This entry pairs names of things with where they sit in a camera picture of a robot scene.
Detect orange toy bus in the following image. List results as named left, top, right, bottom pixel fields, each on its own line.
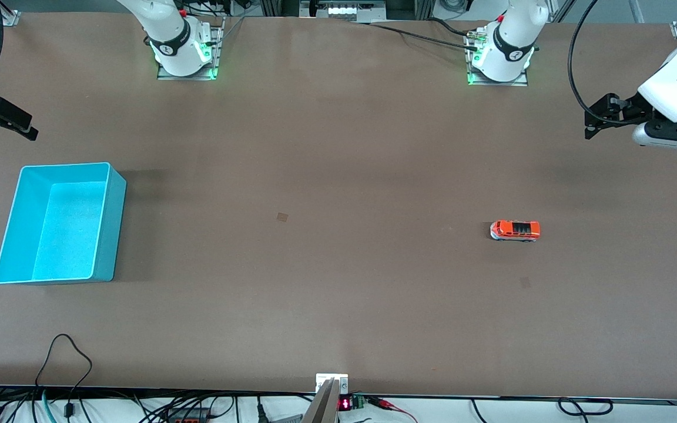
left=490, top=220, right=541, bottom=243

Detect blue plastic box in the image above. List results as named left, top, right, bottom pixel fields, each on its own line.
left=0, top=162, right=128, bottom=285

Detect black power strip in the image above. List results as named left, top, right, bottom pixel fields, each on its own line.
left=165, top=407, right=213, bottom=423

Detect red clip leads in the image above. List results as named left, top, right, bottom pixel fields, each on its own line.
left=368, top=397, right=418, bottom=423

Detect white mounting plate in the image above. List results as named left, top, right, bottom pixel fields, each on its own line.
left=316, top=373, right=350, bottom=394

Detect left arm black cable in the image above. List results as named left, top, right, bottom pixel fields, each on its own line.
left=568, top=0, right=605, bottom=113

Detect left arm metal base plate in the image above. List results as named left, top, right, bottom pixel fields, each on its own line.
left=465, top=28, right=530, bottom=88

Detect short black base cable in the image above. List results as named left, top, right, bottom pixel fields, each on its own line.
left=427, top=18, right=486, bottom=39

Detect long black base cable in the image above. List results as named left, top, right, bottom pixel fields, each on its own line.
left=353, top=21, right=487, bottom=52

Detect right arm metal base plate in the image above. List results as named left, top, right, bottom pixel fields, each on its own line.
left=156, top=16, right=225, bottom=81

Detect aluminium frame with white device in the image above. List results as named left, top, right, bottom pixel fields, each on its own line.
left=300, top=0, right=387, bottom=23

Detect black coiled cable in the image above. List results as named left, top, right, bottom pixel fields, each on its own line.
left=557, top=398, right=614, bottom=417

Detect thin black looped cable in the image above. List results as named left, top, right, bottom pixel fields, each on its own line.
left=34, top=334, right=93, bottom=419

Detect grey camera mount bar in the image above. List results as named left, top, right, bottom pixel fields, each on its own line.
left=302, top=378, right=340, bottom=423

